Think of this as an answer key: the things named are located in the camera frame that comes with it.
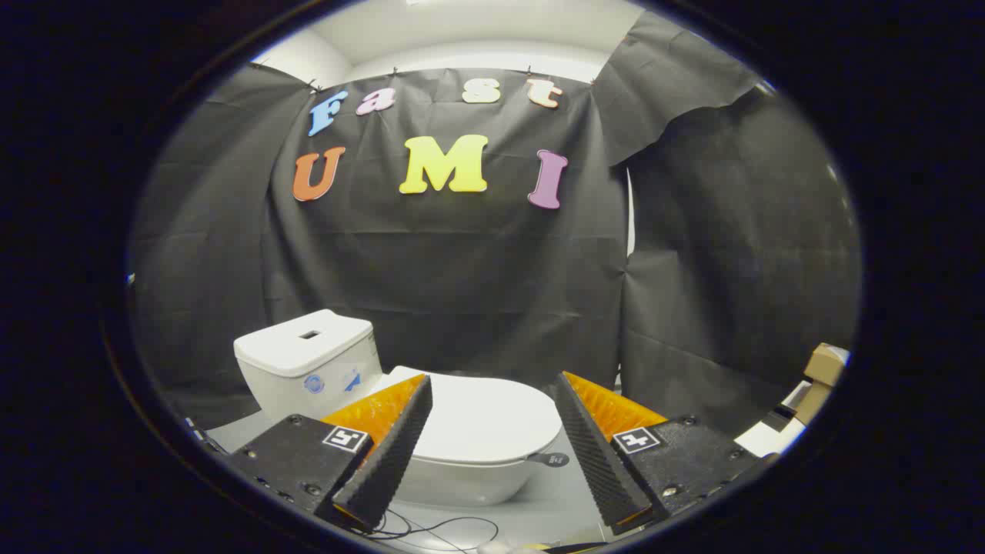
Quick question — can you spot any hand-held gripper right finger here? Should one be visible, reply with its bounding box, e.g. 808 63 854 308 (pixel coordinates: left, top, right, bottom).
553 371 780 537

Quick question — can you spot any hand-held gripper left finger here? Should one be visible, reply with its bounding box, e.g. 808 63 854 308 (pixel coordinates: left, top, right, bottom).
228 374 434 533

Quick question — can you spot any white toilet lid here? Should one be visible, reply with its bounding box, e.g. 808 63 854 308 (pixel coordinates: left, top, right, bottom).
372 365 571 469

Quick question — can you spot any white toilet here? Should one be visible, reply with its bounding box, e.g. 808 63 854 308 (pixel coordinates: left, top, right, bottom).
233 309 566 507

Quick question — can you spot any white flat board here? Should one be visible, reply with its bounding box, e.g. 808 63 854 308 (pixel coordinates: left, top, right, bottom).
735 381 809 456

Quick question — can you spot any black backdrop cloth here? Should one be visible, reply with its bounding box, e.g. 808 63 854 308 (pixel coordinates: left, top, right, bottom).
129 12 861 432

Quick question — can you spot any cardboard box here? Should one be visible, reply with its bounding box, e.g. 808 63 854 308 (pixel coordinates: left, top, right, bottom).
793 343 850 426

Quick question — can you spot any black cable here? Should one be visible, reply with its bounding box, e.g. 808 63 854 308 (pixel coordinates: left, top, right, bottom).
369 508 501 553

